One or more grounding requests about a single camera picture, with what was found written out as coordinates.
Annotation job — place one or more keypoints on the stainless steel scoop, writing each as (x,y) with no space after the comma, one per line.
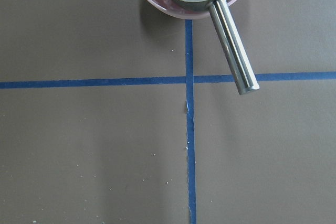
(230,40)

